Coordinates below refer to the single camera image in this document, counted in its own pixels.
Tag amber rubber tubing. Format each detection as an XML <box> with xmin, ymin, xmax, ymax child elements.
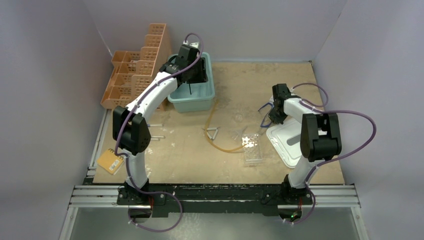
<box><xmin>203</xmin><ymin>100</ymin><xmax>246</xmax><ymax>154</ymax></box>

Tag orange plastic rack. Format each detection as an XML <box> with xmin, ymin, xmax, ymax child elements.
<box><xmin>100</xmin><ymin>23</ymin><xmax>172</xmax><ymax>110</ymax></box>

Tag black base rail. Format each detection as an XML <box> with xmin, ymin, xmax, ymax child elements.
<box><xmin>117</xmin><ymin>182</ymin><xmax>314</xmax><ymax>219</ymax></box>

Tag teal plastic tub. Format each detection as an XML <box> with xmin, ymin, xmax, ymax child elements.
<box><xmin>167</xmin><ymin>52</ymin><xmax>215</xmax><ymax>113</ymax></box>

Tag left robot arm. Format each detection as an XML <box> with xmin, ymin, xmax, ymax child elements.
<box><xmin>112</xmin><ymin>43</ymin><xmax>208</xmax><ymax>205</ymax></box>

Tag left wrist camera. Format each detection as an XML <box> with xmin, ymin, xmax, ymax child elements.
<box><xmin>180</xmin><ymin>40</ymin><xmax>202</xmax><ymax>52</ymax></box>

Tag clear well plate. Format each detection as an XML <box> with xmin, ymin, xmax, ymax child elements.
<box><xmin>241</xmin><ymin>133</ymin><xmax>263</xmax><ymax>165</ymax></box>

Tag white tub lid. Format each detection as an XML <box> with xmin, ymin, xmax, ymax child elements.
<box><xmin>266</xmin><ymin>118</ymin><xmax>302</xmax><ymax>169</ymax></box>

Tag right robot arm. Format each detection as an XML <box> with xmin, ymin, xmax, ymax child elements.
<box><xmin>268</xmin><ymin>83</ymin><xmax>342</xmax><ymax>204</ymax></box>

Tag blue safety glasses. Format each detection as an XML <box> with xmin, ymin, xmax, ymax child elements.
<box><xmin>257</xmin><ymin>102</ymin><xmax>274</xmax><ymax>129</ymax></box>

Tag orange spiral notebook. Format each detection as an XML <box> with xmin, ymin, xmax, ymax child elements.
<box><xmin>96</xmin><ymin>148</ymin><xmax>125</xmax><ymax>175</ymax></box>

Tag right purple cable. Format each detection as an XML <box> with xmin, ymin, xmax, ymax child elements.
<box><xmin>283</xmin><ymin>82</ymin><xmax>378</xmax><ymax>226</ymax></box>

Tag clear glass funnel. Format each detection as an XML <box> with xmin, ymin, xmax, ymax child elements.
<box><xmin>231</xmin><ymin>125</ymin><xmax>248</xmax><ymax>141</ymax></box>

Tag clay pipe triangle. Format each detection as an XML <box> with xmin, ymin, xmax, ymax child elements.
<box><xmin>202</xmin><ymin>126</ymin><xmax>220</xmax><ymax>142</ymax></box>

